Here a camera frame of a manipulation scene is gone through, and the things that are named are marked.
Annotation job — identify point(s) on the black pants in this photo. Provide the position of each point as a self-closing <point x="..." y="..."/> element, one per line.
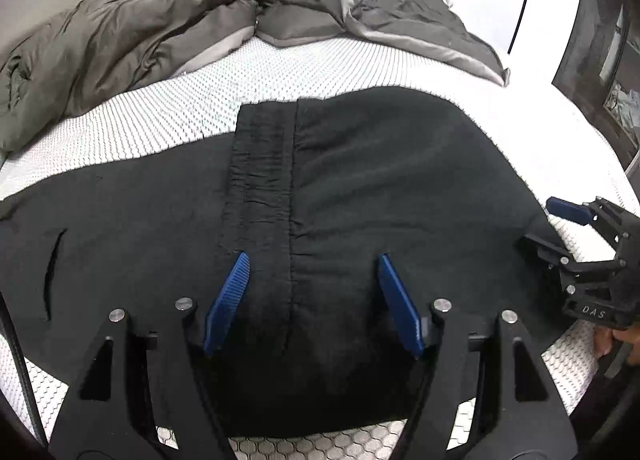
<point x="375" y="179"/>

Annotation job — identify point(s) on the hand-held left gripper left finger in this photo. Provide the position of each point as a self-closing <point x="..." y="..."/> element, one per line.
<point x="227" y="300"/>

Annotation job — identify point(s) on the white honeycomb mattress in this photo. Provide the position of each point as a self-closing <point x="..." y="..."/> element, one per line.
<point x="175" y="114"/>

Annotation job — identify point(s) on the person's right hand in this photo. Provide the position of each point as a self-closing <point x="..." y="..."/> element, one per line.
<point x="604" y="342"/>

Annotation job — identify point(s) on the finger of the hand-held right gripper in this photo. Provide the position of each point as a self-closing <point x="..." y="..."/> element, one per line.
<point x="567" y="210"/>
<point x="547" y="250"/>

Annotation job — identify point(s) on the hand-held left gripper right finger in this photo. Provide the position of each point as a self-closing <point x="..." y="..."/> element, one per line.
<point x="400" y="305"/>

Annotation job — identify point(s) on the grey-green duvet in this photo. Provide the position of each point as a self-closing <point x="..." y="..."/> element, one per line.
<point x="150" y="29"/>

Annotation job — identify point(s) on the dark cabinet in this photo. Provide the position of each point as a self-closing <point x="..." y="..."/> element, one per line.
<point x="590" y="39"/>

